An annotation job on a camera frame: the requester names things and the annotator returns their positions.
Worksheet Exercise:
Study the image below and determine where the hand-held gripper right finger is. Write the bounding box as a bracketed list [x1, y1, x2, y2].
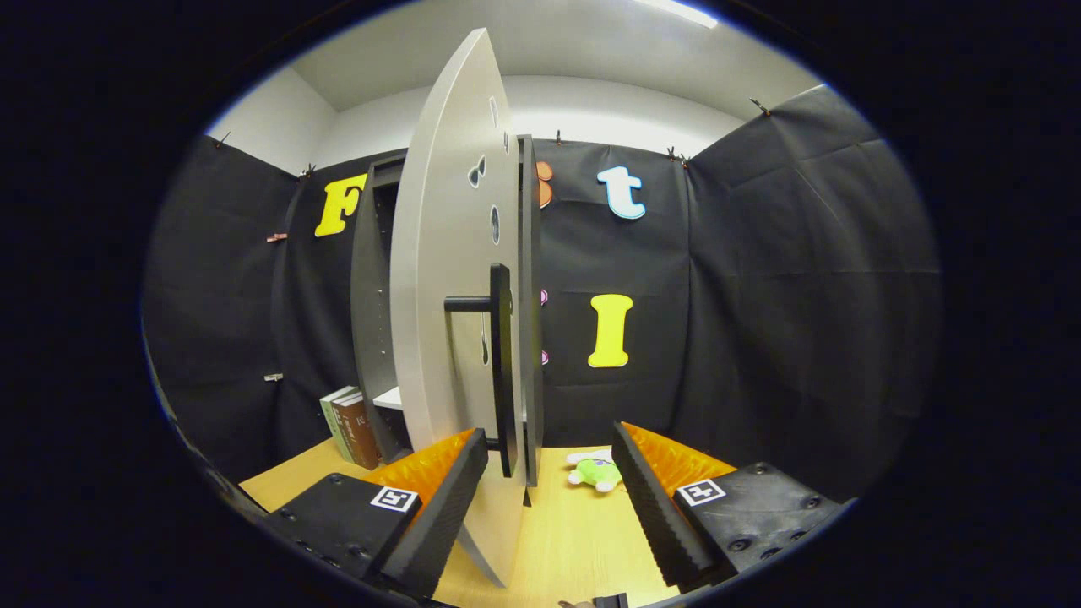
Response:
[610, 421, 856, 592]

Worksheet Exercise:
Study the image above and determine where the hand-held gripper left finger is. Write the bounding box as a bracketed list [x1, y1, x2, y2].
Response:
[253, 427, 491, 600]

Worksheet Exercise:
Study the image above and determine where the green book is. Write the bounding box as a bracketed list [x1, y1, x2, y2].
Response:
[319, 386, 360, 464]

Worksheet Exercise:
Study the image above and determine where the green plush toy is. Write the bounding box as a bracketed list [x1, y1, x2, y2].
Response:
[566, 450, 624, 494]

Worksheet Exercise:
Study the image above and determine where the brown book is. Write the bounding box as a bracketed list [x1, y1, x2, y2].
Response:
[332, 392, 383, 471]

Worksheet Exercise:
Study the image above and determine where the long ceiling light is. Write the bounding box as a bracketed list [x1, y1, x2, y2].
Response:
[632, 0, 720, 30]

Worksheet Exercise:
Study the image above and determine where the dark grey cabinet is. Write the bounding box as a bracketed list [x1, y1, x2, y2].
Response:
[349, 135, 546, 489]

